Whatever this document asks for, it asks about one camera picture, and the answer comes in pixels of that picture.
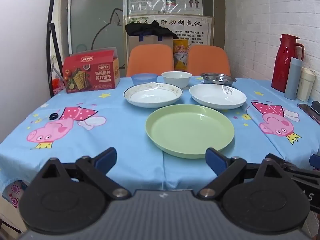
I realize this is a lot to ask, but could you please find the red thermos jug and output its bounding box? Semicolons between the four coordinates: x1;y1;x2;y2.
271;34;305;93

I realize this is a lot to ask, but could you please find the white floral plate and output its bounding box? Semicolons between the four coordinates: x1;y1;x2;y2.
189;83;247;110

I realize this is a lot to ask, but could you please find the brown paper bag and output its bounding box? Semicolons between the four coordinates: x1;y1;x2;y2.
128;35;173;54

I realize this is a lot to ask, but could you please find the yellow snack bag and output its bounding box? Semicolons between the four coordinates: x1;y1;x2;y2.
172;39;189;72

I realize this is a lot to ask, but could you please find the black cloth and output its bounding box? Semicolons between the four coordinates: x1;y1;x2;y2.
125;21;179;39

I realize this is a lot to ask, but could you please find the black phone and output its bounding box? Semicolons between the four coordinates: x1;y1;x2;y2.
297;103;320;125

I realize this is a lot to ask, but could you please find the grey blue tumbler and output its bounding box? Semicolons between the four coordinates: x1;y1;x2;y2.
284;57;303;100

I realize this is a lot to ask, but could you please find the white ceramic bowl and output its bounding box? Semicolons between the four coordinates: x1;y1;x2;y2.
162;71;193;89

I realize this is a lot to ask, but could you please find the cream cup with lid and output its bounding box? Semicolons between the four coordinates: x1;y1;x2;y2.
297;67;316;102

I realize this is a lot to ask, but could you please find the orange chair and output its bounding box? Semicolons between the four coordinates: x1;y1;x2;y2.
187;45;231;76
126;44;174;77

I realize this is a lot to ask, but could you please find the dark flat case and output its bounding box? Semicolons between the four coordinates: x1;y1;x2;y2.
311;100;320;115

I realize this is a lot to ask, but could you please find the right orange chair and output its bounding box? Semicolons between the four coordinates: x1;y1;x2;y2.
187;45;231;76

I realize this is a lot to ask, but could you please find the white calligraphy poster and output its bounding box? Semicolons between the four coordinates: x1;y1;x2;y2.
125;14;214;46

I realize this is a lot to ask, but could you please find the gold rimmed white plate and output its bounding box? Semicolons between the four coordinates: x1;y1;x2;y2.
124;82;183;108

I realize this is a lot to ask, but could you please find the red cracker box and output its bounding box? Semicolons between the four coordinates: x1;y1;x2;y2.
62;47;120;93

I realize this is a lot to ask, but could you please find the green plastic plate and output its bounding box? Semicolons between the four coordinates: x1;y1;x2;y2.
145;105;234;159

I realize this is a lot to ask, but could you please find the blue cartoon tablecloth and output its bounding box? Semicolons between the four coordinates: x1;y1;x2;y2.
1;78;319;198

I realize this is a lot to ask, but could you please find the stainless steel bowl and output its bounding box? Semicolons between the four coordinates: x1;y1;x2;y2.
201;73;236;86

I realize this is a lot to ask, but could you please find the left orange chair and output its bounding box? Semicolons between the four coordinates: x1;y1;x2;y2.
126;44;174;77

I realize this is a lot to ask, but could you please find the black stand pole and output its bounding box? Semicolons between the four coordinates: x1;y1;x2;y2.
46;0;63;98

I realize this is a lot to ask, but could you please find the blue plastic bowl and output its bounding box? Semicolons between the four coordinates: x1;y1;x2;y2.
131;73;158;85

